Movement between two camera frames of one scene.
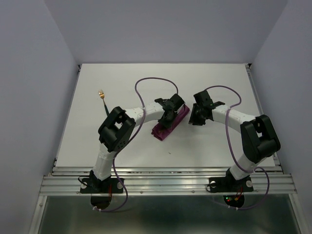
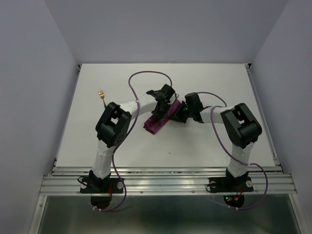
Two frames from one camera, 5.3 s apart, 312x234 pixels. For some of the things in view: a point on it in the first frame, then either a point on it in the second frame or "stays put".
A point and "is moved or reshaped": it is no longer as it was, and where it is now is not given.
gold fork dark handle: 102,95 stays put
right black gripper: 193,119 to 177,116
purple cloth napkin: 161,132 is moved or reshaped
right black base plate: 230,185 stays put
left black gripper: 167,124 to 160,115
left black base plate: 112,185 stays put
